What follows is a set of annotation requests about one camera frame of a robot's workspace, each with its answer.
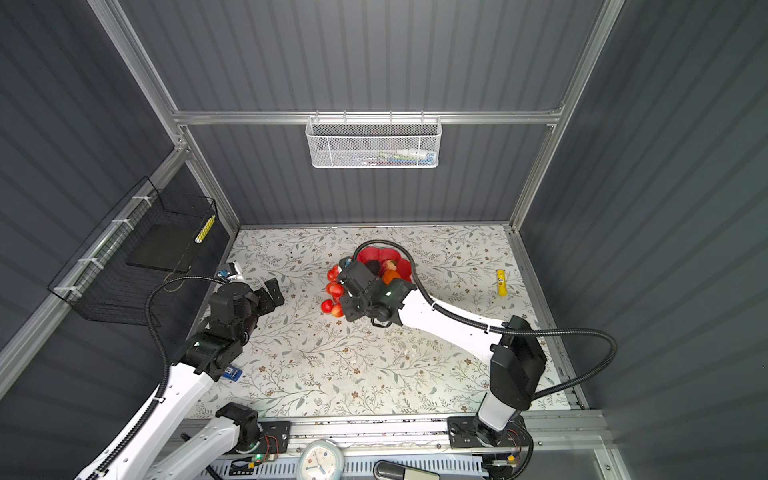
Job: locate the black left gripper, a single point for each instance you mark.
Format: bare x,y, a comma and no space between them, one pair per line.
266,305

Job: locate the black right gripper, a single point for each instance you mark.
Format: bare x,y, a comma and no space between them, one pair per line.
349,312

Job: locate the red fake grape bunch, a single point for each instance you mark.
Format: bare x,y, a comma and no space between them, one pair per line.
335,290

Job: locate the large orange fake orange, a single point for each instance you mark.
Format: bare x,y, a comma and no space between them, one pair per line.
389,276

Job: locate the black fake avocado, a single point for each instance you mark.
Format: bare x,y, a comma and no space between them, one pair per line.
374,266

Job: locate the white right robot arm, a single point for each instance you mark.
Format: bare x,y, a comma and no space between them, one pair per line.
510,349

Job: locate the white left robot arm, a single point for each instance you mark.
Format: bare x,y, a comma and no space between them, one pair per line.
134,452

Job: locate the red flower-shaped fruit bowl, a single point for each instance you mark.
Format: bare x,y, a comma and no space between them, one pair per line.
404,267

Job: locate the blue black handheld tool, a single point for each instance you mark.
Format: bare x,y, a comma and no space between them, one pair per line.
232,373

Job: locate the floral table mat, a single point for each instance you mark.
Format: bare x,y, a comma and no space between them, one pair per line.
303,362

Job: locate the yellow marker in black basket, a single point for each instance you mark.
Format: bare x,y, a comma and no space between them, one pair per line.
205,229

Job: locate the yellow tube on table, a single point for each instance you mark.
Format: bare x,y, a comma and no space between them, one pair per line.
501,283

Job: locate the white analog clock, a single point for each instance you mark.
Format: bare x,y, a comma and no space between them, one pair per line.
320,460

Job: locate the black wire mesh basket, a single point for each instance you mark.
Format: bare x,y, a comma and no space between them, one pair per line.
149,241

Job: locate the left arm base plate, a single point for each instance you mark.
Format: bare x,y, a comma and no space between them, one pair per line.
273,440

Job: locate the white wire mesh basket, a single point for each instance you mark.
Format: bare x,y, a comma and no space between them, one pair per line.
388,145

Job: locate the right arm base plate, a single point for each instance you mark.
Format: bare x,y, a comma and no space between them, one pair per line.
469,432

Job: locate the grey handle object bottom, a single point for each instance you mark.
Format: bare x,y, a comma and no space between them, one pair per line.
388,470

